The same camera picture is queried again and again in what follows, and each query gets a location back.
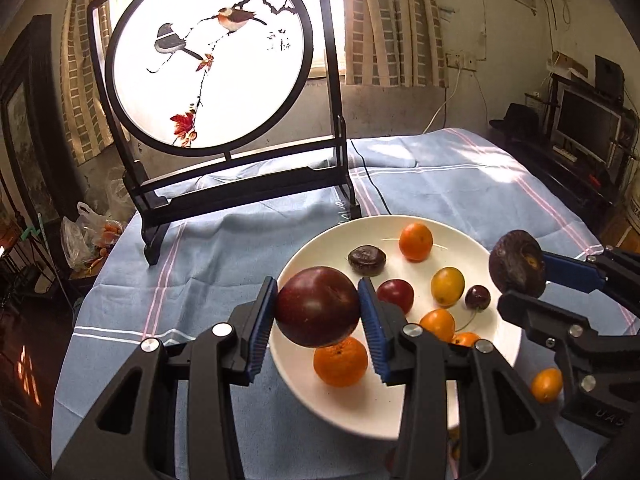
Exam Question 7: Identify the dark framed painting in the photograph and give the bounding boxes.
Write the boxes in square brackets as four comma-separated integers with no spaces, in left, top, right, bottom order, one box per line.
[0,15,68,226]

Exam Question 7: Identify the computer monitor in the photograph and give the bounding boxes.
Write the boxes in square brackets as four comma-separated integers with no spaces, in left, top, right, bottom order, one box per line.
[552,85,626,166]

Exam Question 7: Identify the wall power outlet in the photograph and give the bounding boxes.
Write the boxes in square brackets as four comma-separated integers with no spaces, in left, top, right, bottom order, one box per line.
[445,51,478,70]

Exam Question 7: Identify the white plate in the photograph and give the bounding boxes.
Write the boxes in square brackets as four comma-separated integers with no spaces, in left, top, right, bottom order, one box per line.
[268,215,523,441]

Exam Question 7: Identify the dark red cherry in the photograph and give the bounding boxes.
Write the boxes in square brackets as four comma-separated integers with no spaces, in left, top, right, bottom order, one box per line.
[465,285,492,312]

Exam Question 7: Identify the large yellow kumquat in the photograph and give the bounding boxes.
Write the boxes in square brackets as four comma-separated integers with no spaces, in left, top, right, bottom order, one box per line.
[431,267,466,308]

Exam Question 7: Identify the orange tangerine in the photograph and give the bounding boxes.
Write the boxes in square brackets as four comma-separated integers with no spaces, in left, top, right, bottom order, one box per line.
[399,223,434,262]
[313,336,369,387]

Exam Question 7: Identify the dark wooden cabinet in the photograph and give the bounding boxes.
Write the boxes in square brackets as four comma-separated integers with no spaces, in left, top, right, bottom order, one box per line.
[500,130,640,231]

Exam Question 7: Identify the black hat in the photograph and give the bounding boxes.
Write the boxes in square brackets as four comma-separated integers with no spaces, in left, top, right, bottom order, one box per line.
[489,102,543,136]

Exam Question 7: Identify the dark wrinkled passion fruit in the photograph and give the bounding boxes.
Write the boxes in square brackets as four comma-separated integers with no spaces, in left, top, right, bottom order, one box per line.
[488,230,547,298]
[347,245,387,276]

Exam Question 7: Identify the round bird painting screen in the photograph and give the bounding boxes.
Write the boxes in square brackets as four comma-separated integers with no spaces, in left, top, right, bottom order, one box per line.
[86,0,362,267]

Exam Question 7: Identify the white cable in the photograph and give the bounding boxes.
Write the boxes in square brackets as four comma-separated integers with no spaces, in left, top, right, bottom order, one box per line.
[422,67,463,133]

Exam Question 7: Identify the black speaker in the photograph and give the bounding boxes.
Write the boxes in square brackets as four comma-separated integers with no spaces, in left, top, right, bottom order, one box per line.
[595,55,626,103]

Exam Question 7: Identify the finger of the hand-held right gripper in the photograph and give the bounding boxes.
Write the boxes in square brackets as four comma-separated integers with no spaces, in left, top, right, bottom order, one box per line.
[540,247,640,311]
[497,290,640,436]

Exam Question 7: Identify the brick pattern curtain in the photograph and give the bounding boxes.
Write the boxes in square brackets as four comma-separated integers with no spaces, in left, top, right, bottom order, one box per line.
[60,0,131,166]
[340,0,448,88]

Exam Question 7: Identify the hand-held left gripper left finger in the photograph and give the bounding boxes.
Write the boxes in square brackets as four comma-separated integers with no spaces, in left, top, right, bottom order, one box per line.
[52,276,278,480]

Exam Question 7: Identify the dark red plum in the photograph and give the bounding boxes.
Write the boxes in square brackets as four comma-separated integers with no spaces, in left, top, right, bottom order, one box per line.
[275,266,362,348]

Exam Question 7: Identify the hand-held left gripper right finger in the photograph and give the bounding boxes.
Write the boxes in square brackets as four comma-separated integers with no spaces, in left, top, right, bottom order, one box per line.
[356,276,581,480]

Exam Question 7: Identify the cardboard box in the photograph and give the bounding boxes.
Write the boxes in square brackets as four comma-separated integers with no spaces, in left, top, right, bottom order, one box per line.
[547,51,591,78]

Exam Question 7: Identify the blue striped tablecloth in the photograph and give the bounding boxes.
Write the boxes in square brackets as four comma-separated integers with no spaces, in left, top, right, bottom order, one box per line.
[51,127,640,480]

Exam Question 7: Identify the clear plastic bag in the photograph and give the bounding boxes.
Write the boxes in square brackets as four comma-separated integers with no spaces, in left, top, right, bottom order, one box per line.
[60,201,126,271]

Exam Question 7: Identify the black cable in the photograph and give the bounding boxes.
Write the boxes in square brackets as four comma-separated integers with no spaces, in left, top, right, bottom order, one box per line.
[350,139,393,216]

